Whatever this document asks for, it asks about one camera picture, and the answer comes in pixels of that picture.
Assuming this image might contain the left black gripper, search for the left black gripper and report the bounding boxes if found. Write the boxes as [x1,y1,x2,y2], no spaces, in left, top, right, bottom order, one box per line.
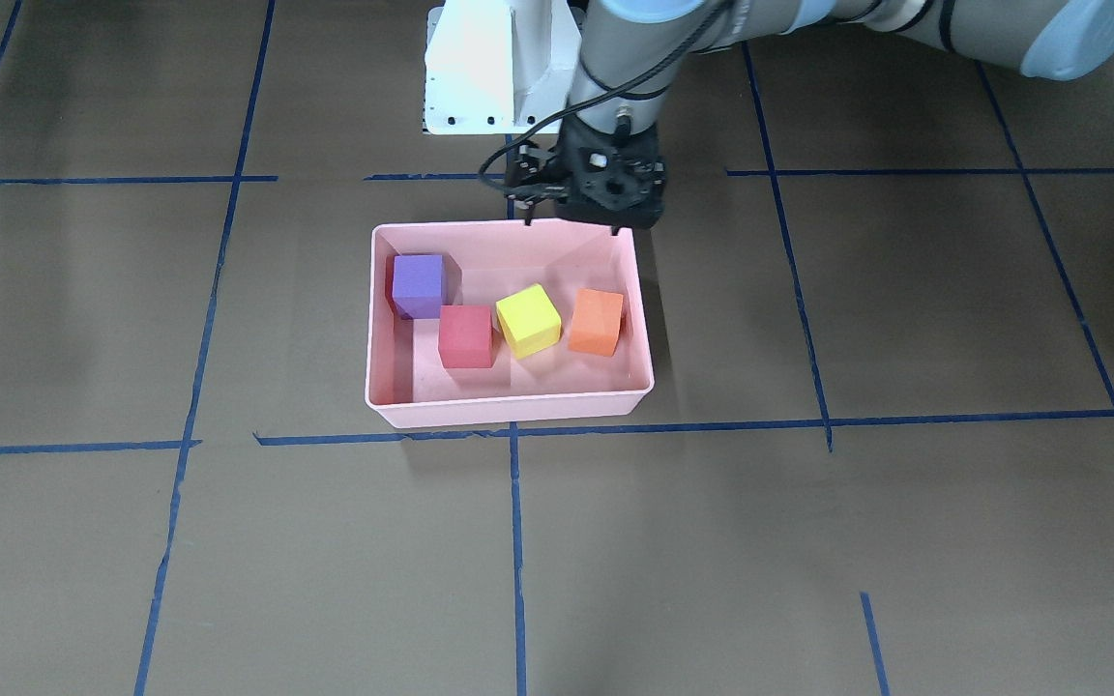
[522,118,666,237]

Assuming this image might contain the orange foam block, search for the orange foam block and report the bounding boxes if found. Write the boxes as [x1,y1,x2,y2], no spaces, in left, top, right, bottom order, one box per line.
[569,290,625,357]

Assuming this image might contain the yellow foam block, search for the yellow foam block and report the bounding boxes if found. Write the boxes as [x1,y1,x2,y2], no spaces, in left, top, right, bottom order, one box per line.
[495,283,561,360]

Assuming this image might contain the red foam block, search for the red foam block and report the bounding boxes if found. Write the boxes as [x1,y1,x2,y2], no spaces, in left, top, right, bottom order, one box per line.
[438,304,495,369]

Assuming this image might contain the purple foam block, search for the purple foam block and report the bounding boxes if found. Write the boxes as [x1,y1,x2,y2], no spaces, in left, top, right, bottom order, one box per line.
[391,254,446,320]

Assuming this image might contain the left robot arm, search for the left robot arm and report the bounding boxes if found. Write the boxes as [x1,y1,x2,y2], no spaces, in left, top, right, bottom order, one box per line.
[496,1,1114,232]

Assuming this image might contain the pink plastic bin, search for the pink plastic bin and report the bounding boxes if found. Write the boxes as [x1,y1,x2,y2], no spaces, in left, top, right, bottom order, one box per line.
[364,219,656,428]

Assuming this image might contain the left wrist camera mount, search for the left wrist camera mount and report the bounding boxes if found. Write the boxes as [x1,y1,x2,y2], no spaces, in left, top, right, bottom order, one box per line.
[504,138,569,206]

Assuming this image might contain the white pedestal column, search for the white pedestal column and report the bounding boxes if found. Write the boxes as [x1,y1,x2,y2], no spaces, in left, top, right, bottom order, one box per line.
[422,1,584,135]

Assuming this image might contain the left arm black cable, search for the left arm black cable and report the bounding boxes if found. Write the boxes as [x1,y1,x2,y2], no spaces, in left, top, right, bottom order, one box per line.
[478,0,742,200]

